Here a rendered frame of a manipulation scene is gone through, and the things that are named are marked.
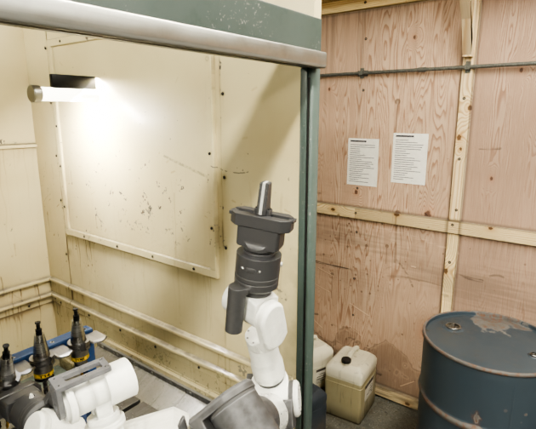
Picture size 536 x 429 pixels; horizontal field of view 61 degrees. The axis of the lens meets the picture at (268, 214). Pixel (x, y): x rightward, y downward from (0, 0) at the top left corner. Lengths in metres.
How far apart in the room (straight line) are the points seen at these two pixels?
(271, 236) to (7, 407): 0.79
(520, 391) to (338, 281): 1.45
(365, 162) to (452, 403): 1.47
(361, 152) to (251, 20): 2.02
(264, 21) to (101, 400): 0.80
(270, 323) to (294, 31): 0.67
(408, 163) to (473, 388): 1.31
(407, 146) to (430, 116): 0.22
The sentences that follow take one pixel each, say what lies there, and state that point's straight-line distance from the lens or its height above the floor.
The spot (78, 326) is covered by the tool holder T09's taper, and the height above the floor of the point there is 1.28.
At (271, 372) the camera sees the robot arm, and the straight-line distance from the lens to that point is 1.03.
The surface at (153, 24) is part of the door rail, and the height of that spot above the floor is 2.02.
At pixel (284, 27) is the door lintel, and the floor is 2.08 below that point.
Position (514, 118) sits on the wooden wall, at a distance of 2.68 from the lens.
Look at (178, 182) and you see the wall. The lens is 1.57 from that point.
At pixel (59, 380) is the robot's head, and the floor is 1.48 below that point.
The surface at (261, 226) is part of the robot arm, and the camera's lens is 0.83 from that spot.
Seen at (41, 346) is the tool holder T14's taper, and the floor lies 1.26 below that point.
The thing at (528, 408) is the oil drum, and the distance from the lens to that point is 2.25.
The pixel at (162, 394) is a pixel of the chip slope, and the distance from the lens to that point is 1.91.
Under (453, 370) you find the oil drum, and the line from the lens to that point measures 2.18.
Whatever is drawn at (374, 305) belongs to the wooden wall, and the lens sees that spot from 3.14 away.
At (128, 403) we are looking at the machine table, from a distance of 1.77.
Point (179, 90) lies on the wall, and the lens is 1.54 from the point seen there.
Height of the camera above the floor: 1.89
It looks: 13 degrees down
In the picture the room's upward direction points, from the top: straight up
